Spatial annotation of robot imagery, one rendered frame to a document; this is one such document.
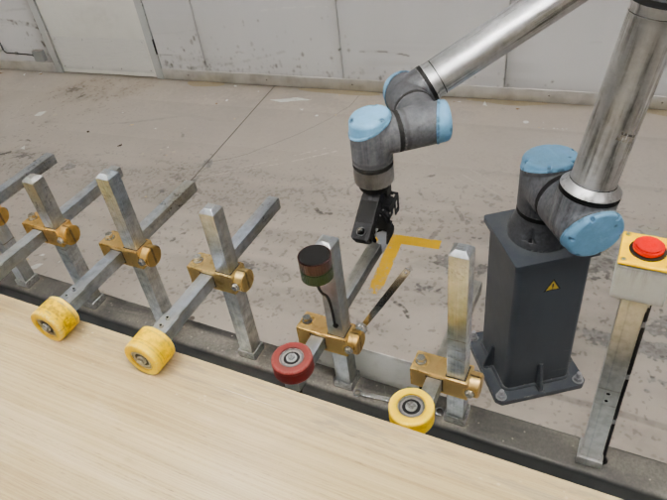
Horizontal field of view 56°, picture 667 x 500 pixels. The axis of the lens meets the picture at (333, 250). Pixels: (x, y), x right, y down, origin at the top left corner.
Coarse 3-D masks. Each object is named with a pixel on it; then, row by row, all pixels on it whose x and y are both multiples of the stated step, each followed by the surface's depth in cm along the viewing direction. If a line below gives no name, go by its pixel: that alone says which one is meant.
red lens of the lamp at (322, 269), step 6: (324, 246) 111; (300, 252) 111; (330, 252) 110; (330, 258) 109; (300, 264) 109; (324, 264) 108; (330, 264) 109; (300, 270) 110; (306, 270) 109; (312, 270) 108; (318, 270) 108; (324, 270) 109; (312, 276) 109
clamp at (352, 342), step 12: (312, 312) 133; (300, 324) 131; (312, 324) 130; (324, 324) 130; (300, 336) 132; (324, 336) 128; (336, 336) 127; (348, 336) 127; (360, 336) 128; (336, 348) 129; (348, 348) 127; (360, 348) 129
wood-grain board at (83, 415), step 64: (0, 320) 137; (0, 384) 123; (64, 384) 121; (128, 384) 120; (192, 384) 118; (256, 384) 116; (0, 448) 111; (64, 448) 110; (128, 448) 109; (192, 448) 107; (256, 448) 106; (320, 448) 104; (384, 448) 103; (448, 448) 102
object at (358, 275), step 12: (372, 252) 147; (360, 264) 144; (372, 264) 147; (348, 276) 142; (360, 276) 141; (348, 288) 139; (360, 288) 142; (348, 300) 137; (312, 336) 129; (312, 348) 127; (324, 348) 130; (288, 384) 122; (300, 384) 122
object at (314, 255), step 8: (312, 248) 111; (320, 248) 111; (304, 256) 110; (312, 256) 109; (320, 256) 109; (328, 256) 109; (304, 264) 108; (312, 264) 108; (320, 264) 108; (320, 288) 114; (328, 296) 118
